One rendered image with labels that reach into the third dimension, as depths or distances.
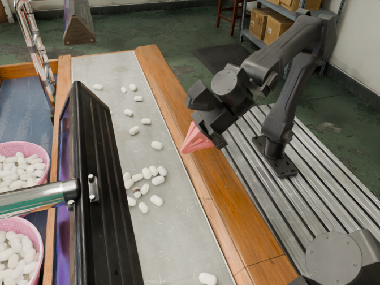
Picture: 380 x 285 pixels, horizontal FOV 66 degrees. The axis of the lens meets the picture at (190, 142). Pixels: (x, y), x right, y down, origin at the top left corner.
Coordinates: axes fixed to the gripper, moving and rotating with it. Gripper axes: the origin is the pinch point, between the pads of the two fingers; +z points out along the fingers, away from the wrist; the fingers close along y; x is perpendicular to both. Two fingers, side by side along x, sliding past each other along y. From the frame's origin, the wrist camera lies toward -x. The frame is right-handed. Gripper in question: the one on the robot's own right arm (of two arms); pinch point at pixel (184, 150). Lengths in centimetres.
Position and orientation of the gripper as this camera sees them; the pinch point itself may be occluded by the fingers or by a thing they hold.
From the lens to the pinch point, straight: 71.1
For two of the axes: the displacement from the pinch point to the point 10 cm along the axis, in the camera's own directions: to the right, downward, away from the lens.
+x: 6.1, 4.8, 6.3
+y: 3.1, 5.9, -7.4
